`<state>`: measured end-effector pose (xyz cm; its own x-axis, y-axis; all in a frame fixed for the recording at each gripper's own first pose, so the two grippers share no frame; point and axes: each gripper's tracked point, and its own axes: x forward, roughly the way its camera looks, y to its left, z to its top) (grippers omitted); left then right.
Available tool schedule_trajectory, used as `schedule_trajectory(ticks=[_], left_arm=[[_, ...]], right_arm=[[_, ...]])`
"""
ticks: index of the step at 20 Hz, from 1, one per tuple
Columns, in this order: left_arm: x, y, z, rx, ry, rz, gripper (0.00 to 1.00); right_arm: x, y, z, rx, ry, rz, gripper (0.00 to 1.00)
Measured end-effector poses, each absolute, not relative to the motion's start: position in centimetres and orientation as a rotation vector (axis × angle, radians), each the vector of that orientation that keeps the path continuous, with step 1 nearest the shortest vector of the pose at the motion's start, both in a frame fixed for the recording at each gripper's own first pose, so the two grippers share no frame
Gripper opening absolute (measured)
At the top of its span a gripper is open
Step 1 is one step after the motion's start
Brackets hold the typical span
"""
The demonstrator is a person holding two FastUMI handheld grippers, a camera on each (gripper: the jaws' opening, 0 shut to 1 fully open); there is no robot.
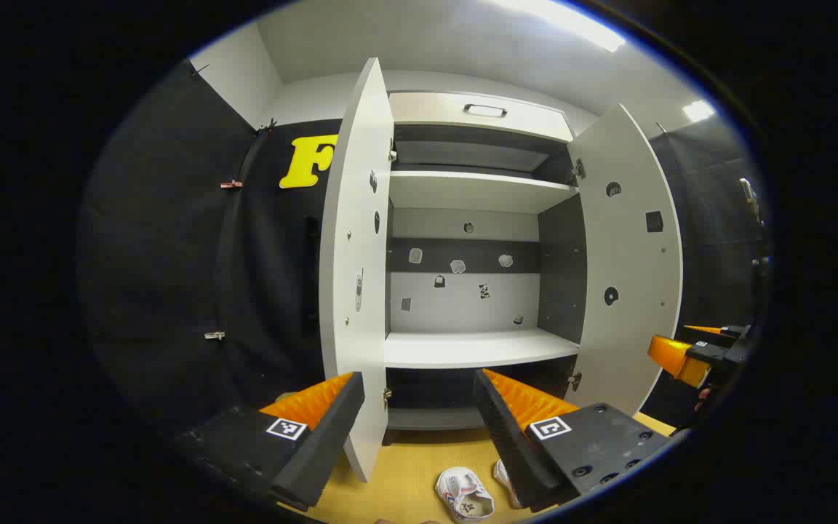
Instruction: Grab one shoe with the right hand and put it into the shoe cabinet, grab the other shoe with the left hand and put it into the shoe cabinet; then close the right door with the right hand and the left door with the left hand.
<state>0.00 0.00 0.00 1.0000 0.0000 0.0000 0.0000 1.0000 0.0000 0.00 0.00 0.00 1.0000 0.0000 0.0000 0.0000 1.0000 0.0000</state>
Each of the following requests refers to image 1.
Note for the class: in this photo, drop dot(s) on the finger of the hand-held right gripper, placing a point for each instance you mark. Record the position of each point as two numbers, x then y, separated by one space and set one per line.
710 332
673 356

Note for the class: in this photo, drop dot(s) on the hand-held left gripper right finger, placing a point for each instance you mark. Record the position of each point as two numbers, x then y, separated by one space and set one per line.
506 451

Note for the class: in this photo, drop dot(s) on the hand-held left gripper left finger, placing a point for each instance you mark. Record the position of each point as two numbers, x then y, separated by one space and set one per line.
324 451

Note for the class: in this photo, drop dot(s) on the white canvas shoe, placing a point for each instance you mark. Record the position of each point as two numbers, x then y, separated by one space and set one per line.
463 491
505 477

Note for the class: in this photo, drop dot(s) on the white grey shoe cabinet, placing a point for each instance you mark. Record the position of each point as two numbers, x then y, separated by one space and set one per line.
477 349

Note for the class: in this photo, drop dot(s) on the white cabinet drawer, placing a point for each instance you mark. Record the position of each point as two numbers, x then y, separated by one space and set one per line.
433 109

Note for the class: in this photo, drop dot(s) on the black backdrop cloth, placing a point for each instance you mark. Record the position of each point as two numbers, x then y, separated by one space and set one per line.
710 218
172 255

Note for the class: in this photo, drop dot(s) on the white clip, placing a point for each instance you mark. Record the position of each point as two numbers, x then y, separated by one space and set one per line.
214 335

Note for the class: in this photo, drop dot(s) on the pink clip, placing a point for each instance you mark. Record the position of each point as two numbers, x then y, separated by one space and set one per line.
230 184

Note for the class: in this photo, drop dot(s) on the black clip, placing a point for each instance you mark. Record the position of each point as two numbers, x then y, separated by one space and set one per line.
266 128

